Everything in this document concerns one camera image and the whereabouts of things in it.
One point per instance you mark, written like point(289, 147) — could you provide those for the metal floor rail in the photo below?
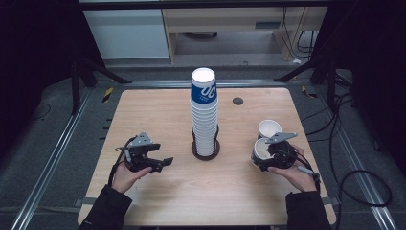
point(360, 172)
point(48, 169)

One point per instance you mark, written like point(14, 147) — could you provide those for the blue white paper cup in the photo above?
point(260, 151)
point(269, 127)

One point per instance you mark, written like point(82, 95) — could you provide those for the yellow black tape strip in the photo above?
point(308, 92)
point(107, 94)

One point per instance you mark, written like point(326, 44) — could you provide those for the small white floor object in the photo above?
point(297, 61)

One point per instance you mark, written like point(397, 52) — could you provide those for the person's right hand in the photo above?
point(298, 177)

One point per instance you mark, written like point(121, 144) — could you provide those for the white cabinet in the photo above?
point(127, 33)

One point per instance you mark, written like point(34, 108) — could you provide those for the black round table grommet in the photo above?
point(237, 101)

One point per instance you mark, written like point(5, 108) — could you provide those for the person's left hand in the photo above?
point(126, 177)

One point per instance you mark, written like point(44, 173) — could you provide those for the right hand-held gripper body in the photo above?
point(281, 153)

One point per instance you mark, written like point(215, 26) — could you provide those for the black metal stand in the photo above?
point(75, 86)
point(328, 80)

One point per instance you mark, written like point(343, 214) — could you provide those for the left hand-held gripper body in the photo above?
point(142, 155)

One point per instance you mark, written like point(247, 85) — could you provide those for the stack of paper cups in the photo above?
point(204, 111)

